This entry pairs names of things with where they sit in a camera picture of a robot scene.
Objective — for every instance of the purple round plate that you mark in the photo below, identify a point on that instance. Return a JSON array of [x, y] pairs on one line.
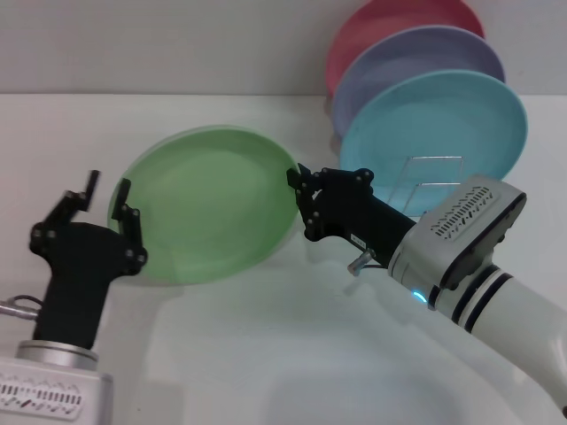
[[421, 53]]

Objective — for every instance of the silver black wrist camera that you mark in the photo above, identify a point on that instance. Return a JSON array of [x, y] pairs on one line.
[[46, 394], [474, 221]]

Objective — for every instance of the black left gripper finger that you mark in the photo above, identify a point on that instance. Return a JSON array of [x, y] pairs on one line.
[[130, 234], [66, 208]]

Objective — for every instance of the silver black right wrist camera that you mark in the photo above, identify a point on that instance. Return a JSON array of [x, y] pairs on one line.
[[474, 221]]

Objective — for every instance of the light blue round plate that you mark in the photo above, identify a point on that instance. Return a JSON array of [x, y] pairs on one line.
[[434, 119]]

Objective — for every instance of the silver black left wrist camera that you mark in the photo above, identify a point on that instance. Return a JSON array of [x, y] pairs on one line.
[[46, 394]]

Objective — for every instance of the red round plate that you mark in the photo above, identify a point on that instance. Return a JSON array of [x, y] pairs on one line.
[[390, 17]]

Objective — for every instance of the green round plate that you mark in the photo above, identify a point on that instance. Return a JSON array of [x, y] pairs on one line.
[[204, 203]]

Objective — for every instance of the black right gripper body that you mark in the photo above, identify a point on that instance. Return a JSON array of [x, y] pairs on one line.
[[359, 217]]

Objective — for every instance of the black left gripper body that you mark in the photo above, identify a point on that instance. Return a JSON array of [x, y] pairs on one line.
[[77, 274]]

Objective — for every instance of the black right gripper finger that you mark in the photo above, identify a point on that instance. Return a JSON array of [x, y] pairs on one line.
[[341, 174], [308, 212]]

